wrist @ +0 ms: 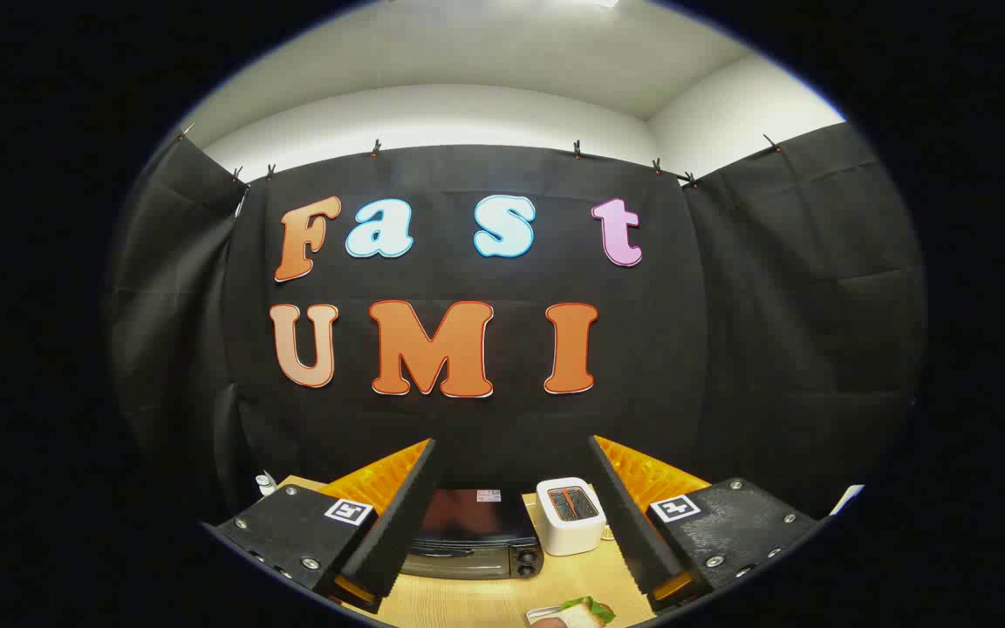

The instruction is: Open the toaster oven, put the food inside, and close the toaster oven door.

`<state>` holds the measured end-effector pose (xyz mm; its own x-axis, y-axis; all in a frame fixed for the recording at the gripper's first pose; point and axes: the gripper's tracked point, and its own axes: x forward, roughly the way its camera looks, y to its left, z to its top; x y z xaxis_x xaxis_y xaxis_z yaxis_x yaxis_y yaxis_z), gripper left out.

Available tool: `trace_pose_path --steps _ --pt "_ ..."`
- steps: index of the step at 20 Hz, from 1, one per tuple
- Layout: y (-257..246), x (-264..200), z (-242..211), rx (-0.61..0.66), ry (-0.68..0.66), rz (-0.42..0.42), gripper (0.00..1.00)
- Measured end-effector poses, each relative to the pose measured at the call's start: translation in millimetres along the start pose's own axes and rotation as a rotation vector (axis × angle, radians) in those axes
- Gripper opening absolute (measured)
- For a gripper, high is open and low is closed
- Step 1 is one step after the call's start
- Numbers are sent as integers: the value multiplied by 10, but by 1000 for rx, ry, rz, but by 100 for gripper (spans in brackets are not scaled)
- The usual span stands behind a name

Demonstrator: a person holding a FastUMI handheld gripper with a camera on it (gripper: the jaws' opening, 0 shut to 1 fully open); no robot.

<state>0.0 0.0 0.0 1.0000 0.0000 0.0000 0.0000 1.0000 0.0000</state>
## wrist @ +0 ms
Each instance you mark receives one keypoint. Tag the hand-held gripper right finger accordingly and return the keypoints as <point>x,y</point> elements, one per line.
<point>629,519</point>

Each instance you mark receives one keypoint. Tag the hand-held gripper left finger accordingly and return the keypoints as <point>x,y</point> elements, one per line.
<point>398,523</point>

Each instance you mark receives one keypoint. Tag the black toaster oven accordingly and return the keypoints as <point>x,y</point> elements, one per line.
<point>476,528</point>

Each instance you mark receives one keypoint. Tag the lettuce sandwich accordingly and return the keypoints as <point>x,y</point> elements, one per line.
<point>585,613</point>

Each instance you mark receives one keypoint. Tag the white slot toaster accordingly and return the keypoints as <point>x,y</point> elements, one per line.
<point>568,532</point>

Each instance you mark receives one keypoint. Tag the small white drink bottle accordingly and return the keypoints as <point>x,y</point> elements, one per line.
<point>265,485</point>

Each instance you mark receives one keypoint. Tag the row of black cloth clips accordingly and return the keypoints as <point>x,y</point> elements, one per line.
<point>375,149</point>

